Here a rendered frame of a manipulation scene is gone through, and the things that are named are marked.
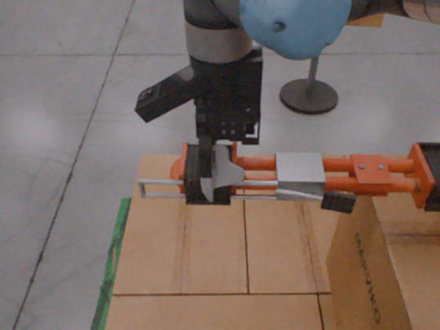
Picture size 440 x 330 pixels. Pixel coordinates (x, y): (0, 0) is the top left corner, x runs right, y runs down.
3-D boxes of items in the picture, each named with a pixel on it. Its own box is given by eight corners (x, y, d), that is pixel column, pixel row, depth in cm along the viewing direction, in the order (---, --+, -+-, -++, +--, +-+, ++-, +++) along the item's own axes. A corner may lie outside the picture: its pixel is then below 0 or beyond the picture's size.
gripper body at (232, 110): (258, 151, 53) (264, 68, 44) (192, 150, 53) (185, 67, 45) (257, 115, 58) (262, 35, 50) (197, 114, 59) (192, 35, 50)
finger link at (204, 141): (210, 182, 53) (210, 115, 49) (199, 182, 53) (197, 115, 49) (213, 168, 57) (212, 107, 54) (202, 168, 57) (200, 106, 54)
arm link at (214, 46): (180, 30, 42) (188, -2, 48) (184, 70, 45) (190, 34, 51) (254, 31, 41) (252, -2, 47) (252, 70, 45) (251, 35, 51)
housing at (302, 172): (316, 171, 66) (320, 150, 63) (321, 203, 61) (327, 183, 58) (273, 170, 66) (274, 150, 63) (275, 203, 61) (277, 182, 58)
